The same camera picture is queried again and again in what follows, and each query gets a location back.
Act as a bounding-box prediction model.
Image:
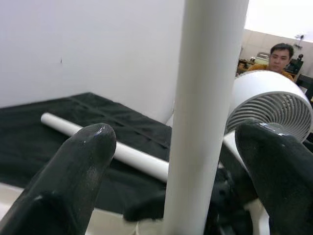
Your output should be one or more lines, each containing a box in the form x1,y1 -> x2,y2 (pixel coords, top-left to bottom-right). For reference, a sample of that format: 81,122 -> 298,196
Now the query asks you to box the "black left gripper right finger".
234,121 -> 313,235

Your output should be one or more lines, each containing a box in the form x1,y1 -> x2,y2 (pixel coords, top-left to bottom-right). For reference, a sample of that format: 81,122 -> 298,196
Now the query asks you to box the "man in orange shirt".
246,43 -> 295,81

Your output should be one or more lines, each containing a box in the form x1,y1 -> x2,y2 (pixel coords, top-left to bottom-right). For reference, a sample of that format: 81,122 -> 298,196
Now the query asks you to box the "white plastic table leg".
163,0 -> 250,235
40,112 -> 170,183

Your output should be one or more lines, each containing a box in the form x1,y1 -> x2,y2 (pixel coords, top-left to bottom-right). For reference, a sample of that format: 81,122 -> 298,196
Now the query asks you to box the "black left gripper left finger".
0,123 -> 117,235

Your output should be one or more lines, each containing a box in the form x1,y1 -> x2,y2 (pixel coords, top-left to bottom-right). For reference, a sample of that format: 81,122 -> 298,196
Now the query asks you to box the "black tablecloth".
0,92 -> 269,221

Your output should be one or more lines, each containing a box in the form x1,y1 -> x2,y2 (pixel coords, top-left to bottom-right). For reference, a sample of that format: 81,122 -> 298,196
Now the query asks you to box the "white floor fan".
221,70 -> 313,168

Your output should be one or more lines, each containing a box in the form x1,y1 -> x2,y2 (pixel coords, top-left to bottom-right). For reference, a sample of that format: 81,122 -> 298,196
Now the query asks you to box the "white plastic table top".
0,182 -> 272,235

